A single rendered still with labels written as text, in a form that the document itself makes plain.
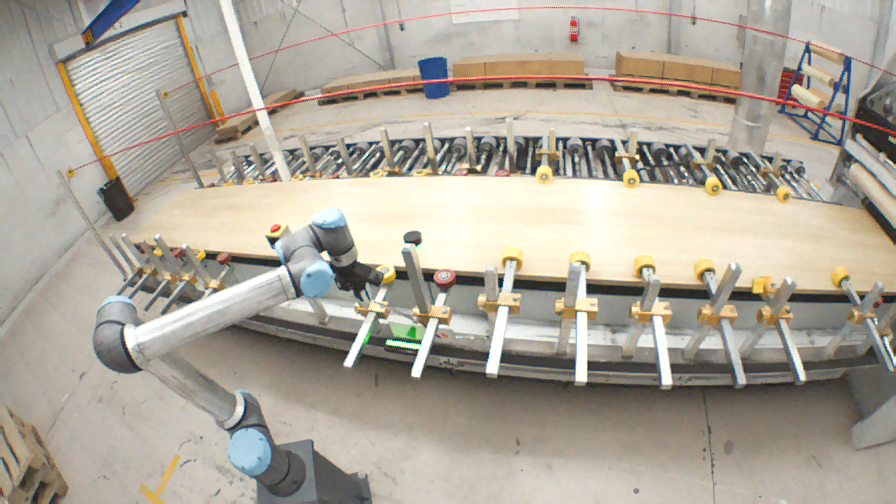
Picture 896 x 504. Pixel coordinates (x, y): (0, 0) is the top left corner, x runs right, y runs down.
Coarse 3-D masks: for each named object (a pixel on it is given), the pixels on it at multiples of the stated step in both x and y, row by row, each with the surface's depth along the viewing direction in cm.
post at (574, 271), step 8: (576, 264) 98; (568, 272) 100; (576, 272) 97; (568, 280) 100; (576, 280) 99; (568, 288) 102; (576, 288) 101; (568, 296) 104; (576, 296) 104; (568, 304) 107; (568, 320) 112; (560, 328) 118; (568, 328) 114; (560, 336) 118; (568, 336) 117; (560, 344) 121
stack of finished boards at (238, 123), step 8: (272, 96) 808; (280, 96) 778; (288, 96) 802; (264, 104) 747; (272, 104) 751; (232, 120) 699; (240, 120) 674; (248, 120) 683; (224, 128) 663; (232, 128) 660; (240, 128) 662
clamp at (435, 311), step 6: (432, 306) 129; (438, 306) 129; (414, 312) 129; (432, 312) 127; (438, 312) 127; (450, 312) 128; (420, 318) 129; (426, 318) 128; (438, 318) 126; (444, 318) 125; (450, 318) 128; (444, 324) 127
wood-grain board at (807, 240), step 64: (192, 192) 251; (256, 192) 222; (320, 192) 204; (384, 192) 191; (448, 192) 182; (512, 192) 174; (576, 192) 167; (640, 192) 160; (704, 192) 154; (256, 256) 167; (384, 256) 150; (448, 256) 144; (704, 256) 122; (768, 256) 115; (832, 256) 105
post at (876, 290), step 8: (872, 288) 69; (880, 288) 65; (872, 296) 68; (864, 304) 72; (872, 304) 70; (864, 312) 73; (848, 328) 80; (840, 336) 84; (832, 344) 88; (840, 344) 85; (832, 352) 89
